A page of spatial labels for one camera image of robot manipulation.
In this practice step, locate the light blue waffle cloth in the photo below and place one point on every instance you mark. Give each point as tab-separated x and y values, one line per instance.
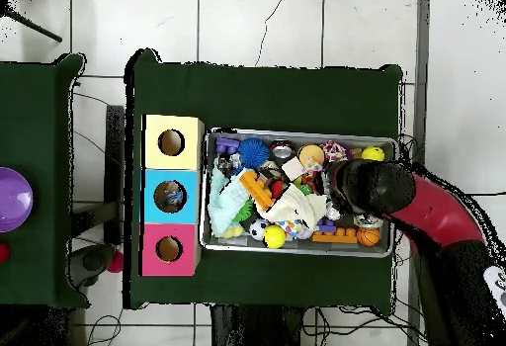
225	203

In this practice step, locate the cream waffle cloth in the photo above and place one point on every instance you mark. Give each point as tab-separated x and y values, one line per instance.
296	203

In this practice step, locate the polka dot fabric bow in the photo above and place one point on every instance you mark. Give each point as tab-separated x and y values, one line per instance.
314	164

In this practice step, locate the bottle with blue label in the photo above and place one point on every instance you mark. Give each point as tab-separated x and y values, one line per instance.
174	196

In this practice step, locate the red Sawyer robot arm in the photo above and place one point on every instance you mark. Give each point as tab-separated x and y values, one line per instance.
435	211

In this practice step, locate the wooden box with three holes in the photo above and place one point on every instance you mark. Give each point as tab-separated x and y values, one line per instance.
189	156

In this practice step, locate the orange grid tray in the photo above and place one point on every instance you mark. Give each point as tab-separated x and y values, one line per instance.
257	190

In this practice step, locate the blue spiky rubber ball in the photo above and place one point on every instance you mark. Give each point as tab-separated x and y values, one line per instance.
253	152

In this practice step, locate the plain wooden cube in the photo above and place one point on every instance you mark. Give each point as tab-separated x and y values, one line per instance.
292	168

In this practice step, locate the orange foam disc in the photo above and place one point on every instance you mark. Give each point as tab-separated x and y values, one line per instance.
311	152

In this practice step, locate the yellow tennis ball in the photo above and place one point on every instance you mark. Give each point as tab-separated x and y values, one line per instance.
274	236

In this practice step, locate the dark green table cloth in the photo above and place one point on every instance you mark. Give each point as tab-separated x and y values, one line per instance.
39	203
276	97

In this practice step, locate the orange flat toy brick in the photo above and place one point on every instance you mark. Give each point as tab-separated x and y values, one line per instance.
334	237

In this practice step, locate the yellow smiley ball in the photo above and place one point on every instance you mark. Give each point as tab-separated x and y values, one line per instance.
372	153

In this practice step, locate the orange toy basketball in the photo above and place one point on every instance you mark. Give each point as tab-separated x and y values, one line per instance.
368	236

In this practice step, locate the black upright panel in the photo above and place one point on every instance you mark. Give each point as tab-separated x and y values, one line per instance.
114	144

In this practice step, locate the grey object with red knob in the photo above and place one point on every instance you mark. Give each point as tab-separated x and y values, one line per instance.
93	263

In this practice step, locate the purple ball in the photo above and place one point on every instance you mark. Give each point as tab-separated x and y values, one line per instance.
14	199

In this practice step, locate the small red ball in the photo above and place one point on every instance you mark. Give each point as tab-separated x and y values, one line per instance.
3	253

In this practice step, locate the black tripod leg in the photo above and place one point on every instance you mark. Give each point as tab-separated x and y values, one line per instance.
35	27

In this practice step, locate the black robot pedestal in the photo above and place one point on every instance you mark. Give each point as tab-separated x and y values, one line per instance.
245	330

